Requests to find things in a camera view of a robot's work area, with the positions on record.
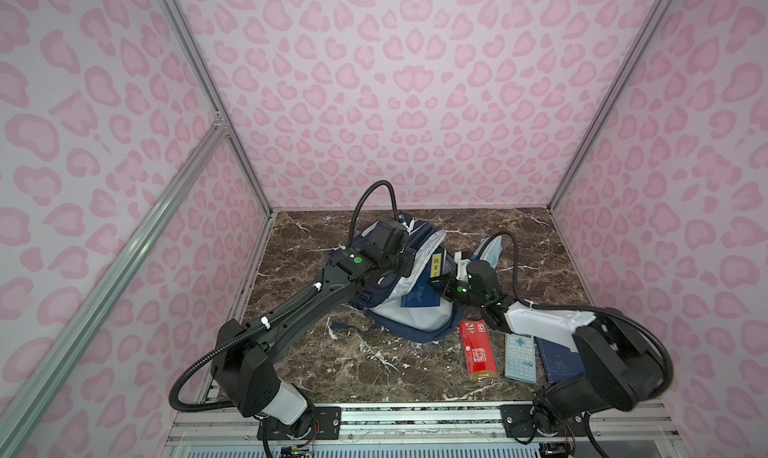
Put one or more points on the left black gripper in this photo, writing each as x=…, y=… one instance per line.
x=408, y=256

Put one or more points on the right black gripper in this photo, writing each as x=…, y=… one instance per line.
x=448, y=285

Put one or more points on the blue book yellow label back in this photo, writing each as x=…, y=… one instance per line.
x=428, y=288

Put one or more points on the navy blue student backpack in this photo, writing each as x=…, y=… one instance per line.
x=380, y=300

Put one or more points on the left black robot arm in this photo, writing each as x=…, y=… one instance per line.
x=242, y=361

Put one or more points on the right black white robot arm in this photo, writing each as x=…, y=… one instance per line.
x=624, y=362

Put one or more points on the light blue pencil case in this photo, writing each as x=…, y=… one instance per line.
x=490, y=251

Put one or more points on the red rectangular box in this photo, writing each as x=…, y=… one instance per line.
x=477, y=350

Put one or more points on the teal calculator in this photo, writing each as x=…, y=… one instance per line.
x=520, y=358

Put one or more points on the blue book right front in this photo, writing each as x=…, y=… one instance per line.
x=559, y=362

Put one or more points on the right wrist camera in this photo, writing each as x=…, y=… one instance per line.
x=462, y=259

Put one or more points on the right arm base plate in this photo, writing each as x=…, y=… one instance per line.
x=526, y=422

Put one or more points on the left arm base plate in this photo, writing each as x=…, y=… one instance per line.
x=316, y=423

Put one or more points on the aluminium diagonal frame bar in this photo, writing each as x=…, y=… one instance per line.
x=35, y=396

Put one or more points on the aluminium front rail frame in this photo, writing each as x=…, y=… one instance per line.
x=436, y=429

